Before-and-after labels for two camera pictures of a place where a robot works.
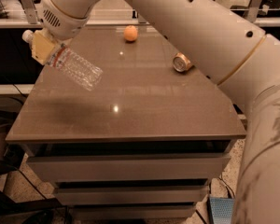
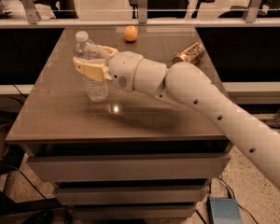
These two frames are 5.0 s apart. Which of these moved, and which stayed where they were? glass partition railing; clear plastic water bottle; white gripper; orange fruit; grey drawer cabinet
Moved: clear plastic water bottle; white gripper
Stayed: orange fruit; grey drawer cabinet; glass partition railing
